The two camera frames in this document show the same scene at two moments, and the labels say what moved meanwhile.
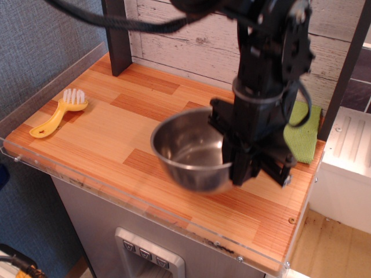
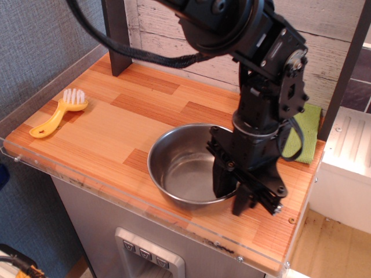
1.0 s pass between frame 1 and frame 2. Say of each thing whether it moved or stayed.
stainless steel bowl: moved
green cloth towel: stayed
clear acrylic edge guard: stayed
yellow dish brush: stayed
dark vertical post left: stayed
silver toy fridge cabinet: stayed
